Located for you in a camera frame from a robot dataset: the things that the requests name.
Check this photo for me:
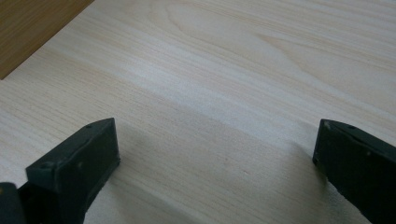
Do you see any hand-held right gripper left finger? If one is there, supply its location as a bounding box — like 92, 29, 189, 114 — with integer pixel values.
18, 117, 121, 224

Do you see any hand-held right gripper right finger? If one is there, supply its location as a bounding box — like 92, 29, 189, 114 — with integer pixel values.
312, 118, 396, 224

